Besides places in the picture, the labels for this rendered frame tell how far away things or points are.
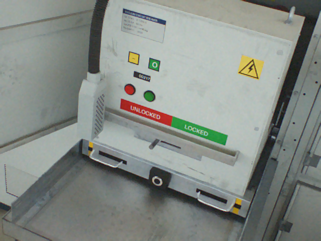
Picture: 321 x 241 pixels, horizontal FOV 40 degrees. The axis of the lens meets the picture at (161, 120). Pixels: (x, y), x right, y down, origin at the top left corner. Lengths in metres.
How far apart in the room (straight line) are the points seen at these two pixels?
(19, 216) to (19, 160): 0.94
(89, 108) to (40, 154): 0.90
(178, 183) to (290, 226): 0.57
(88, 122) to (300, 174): 0.78
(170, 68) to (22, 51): 0.46
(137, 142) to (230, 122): 0.30
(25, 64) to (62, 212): 0.46
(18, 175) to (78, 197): 0.96
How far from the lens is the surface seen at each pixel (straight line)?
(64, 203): 1.29
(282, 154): 1.59
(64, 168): 1.37
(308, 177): 1.63
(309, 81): 1.46
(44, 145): 2.02
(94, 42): 1.12
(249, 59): 1.08
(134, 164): 1.35
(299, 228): 1.74
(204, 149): 1.18
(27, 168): 2.17
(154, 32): 1.14
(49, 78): 1.48
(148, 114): 1.25
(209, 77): 1.13
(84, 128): 1.23
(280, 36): 1.07
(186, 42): 1.12
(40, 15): 1.38
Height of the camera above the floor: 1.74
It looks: 32 degrees down
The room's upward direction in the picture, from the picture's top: 9 degrees clockwise
